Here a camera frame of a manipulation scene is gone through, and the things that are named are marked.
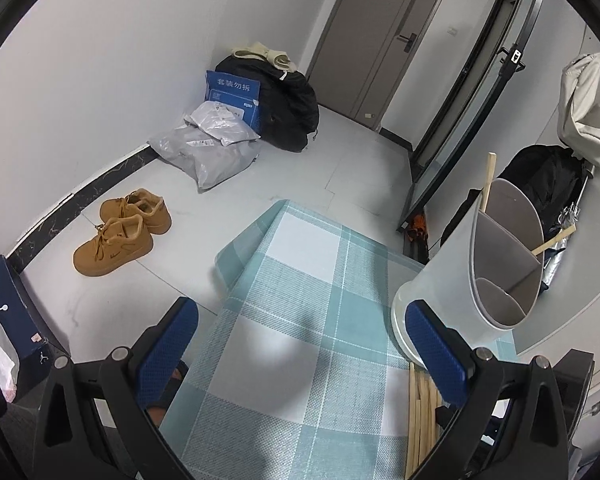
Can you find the wall outlet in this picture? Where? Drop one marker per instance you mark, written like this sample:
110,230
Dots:
595,407

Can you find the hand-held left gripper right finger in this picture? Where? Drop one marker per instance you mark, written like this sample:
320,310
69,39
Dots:
437,355

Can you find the grey door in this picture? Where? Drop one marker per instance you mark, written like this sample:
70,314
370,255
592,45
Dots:
370,50

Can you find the black-framed glass door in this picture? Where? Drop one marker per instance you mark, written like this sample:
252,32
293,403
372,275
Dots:
475,100

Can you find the white utensil holder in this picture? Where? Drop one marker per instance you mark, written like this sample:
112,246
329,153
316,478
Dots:
445,300

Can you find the orange and black tool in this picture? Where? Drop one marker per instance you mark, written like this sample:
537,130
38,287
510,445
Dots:
417,230

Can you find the teal checked tablecloth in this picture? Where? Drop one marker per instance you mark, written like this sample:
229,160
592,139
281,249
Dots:
300,310

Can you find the beige cloth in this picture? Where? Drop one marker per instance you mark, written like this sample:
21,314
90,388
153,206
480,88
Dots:
267,55

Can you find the black sandal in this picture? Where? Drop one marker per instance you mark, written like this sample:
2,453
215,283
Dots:
176,377

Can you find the large grey parcel bag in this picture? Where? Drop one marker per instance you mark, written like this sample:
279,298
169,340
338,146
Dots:
210,160

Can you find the tan suede shoe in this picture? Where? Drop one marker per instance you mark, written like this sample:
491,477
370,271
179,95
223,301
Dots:
145,210
112,247

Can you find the wooden chopstick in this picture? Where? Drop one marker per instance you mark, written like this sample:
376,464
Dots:
555,241
421,410
429,405
411,420
489,180
437,402

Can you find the white hanging bag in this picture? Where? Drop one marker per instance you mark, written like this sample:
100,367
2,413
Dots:
587,110

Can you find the dark blue shoe box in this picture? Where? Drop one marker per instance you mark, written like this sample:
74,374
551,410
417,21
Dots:
10,305

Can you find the silver folded umbrella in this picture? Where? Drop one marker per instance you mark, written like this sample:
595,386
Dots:
560,255

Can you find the black backpack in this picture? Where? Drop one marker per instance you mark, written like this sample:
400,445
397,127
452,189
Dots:
545,180

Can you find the blue cardboard box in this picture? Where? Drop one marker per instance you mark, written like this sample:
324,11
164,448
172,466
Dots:
232,90

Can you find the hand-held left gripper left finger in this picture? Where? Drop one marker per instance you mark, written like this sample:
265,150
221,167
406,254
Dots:
167,355

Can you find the black duffel bag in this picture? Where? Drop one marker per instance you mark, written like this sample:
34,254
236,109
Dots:
290,105

